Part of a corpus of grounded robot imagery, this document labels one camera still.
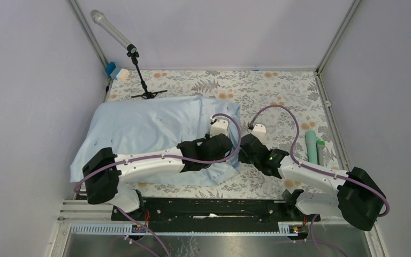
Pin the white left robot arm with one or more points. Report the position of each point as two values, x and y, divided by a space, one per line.
106 172

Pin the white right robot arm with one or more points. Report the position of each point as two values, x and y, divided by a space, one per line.
351 195

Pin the silver microphone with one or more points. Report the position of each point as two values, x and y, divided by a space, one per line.
100 19

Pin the floral patterned bed sheet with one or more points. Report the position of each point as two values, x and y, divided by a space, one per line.
287 103

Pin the light blue pillowcase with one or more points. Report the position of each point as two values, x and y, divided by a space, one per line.
144 126

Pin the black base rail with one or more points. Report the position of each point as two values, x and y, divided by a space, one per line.
214 215

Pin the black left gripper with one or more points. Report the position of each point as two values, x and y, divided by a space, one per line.
221 158

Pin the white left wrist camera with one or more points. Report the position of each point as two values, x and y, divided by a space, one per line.
219 126

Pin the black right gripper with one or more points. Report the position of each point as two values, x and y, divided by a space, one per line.
242 157

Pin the teal green cylindrical tool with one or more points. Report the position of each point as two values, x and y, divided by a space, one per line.
311 144

